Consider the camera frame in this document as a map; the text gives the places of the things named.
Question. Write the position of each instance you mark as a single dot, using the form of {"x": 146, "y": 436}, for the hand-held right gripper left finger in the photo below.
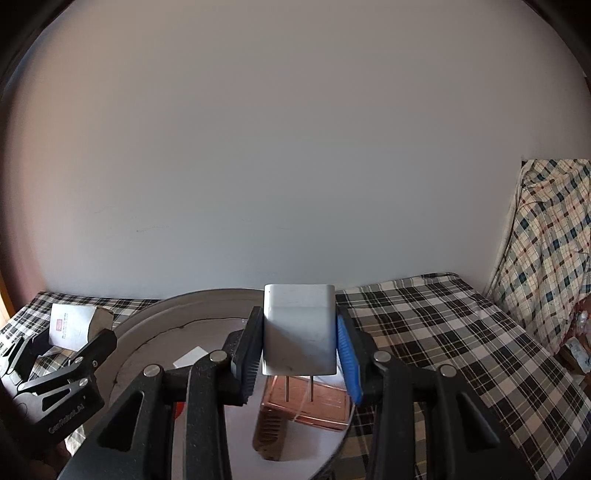
{"x": 247, "y": 364}

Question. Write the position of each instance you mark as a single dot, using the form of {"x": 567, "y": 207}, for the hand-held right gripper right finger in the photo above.
{"x": 351, "y": 364}

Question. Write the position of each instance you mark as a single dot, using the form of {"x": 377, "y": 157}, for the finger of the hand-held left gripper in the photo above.
{"x": 99, "y": 346}
{"x": 27, "y": 355}

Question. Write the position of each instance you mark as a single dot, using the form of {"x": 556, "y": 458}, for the small cardboard box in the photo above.
{"x": 74, "y": 323}

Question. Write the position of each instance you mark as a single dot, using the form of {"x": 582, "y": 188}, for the copper transparent box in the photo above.
{"x": 323, "y": 406}

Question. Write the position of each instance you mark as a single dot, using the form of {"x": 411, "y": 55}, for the white charger plug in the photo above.
{"x": 300, "y": 332}

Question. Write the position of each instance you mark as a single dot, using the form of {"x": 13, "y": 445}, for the round metal tin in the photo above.
{"x": 184, "y": 314}

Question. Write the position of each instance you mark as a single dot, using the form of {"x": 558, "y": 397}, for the red tape roll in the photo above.
{"x": 179, "y": 410}

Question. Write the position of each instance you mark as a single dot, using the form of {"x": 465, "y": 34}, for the white paper card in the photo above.
{"x": 191, "y": 356}

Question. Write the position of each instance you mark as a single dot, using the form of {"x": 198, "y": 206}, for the black white checked tablecloth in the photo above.
{"x": 438, "y": 323}

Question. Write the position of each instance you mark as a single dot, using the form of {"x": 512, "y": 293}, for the beige checked draped cloth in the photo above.
{"x": 545, "y": 258}

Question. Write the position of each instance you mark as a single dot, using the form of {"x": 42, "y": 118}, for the clear plastic bag with items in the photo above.
{"x": 579, "y": 348}

